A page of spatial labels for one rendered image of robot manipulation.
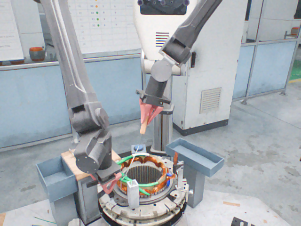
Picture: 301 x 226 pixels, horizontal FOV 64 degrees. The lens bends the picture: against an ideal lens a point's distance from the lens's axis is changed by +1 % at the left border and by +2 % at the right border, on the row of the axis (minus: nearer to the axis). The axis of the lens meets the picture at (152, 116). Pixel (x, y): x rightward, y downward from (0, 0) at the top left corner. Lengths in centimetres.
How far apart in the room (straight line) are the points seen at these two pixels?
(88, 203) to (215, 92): 252
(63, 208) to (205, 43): 243
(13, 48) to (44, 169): 190
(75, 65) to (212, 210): 93
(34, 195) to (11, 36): 156
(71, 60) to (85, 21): 227
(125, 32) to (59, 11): 237
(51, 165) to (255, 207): 97
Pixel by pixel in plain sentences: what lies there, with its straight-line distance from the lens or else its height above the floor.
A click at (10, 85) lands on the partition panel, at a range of 301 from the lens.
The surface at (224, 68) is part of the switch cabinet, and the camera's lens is 330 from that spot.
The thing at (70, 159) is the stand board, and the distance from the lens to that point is 110.
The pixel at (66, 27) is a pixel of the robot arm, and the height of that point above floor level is 162.
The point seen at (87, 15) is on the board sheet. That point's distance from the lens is 290.
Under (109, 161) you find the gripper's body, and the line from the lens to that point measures 69.
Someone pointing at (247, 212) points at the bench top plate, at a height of 78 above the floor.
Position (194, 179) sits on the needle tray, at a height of 96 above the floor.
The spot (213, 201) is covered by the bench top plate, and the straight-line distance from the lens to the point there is 131.
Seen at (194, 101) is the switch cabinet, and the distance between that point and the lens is 317.
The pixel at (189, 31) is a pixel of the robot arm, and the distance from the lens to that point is 70.
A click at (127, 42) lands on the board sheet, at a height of 123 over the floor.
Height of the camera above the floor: 168
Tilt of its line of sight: 26 degrees down
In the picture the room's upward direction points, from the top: straight up
